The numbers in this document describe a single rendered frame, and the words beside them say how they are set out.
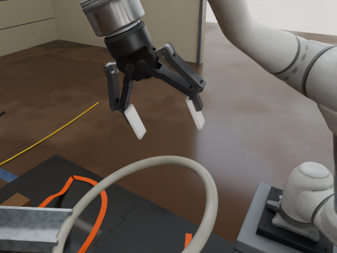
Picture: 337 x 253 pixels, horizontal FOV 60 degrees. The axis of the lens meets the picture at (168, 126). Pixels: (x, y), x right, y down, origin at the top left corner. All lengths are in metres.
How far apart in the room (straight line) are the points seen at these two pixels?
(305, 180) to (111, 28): 0.92
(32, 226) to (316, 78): 0.89
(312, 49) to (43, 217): 0.89
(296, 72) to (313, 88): 0.06
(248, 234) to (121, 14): 1.06
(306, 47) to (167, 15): 5.01
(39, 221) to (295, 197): 0.91
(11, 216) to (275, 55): 0.90
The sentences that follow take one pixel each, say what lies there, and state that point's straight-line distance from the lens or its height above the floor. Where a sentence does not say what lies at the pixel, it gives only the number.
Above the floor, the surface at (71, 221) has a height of 1.10.
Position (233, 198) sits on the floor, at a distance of 2.61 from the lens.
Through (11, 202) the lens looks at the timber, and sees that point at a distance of 2.67.
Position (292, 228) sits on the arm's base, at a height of 0.85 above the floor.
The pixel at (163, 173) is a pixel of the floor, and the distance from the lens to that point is 2.78.
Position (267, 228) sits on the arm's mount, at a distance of 1.32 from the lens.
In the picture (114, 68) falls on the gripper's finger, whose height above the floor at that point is 1.62.
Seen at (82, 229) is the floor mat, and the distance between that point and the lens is 2.40.
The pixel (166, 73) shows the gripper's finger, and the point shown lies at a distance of 0.51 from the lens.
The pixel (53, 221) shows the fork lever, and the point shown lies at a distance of 1.03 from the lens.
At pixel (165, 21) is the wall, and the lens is 5.73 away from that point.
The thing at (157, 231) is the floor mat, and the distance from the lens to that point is 2.30.
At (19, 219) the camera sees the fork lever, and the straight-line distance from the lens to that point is 1.08.
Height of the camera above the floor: 1.80
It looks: 31 degrees down
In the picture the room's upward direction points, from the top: straight up
